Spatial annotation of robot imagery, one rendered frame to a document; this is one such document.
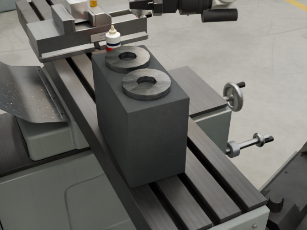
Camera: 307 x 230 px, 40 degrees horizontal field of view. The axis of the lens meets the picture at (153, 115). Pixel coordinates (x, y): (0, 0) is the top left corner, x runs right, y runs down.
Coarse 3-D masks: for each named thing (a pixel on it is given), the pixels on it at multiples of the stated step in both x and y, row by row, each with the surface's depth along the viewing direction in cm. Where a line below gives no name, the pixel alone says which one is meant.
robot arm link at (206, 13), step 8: (200, 0) 111; (208, 0) 112; (216, 0) 112; (200, 8) 113; (208, 8) 114; (216, 8) 116; (224, 8) 116; (232, 8) 115; (208, 16) 114; (216, 16) 114; (224, 16) 114; (232, 16) 114
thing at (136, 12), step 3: (132, 9) 114; (132, 12) 115; (135, 12) 114; (138, 12) 114; (141, 12) 114; (144, 12) 114; (147, 12) 115; (135, 15) 114; (138, 15) 114; (141, 15) 114
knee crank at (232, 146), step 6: (258, 132) 158; (258, 138) 157; (264, 138) 158; (270, 138) 161; (228, 144) 153; (234, 144) 152; (240, 144) 155; (246, 144) 155; (252, 144) 156; (258, 144) 158; (228, 150) 153; (234, 150) 151; (228, 156) 155; (234, 156) 153
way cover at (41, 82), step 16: (0, 64) 126; (0, 80) 115; (16, 80) 123; (32, 80) 126; (0, 96) 107; (16, 96) 114; (32, 96) 118; (48, 96) 120; (16, 112) 105; (32, 112) 111; (48, 112) 113; (64, 112) 115
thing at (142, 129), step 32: (96, 64) 84; (128, 64) 81; (160, 64) 84; (96, 96) 92; (128, 96) 75; (160, 96) 74; (128, 128) 73; (160, 128) 76; (128, 160) 78; (160, 160) 81
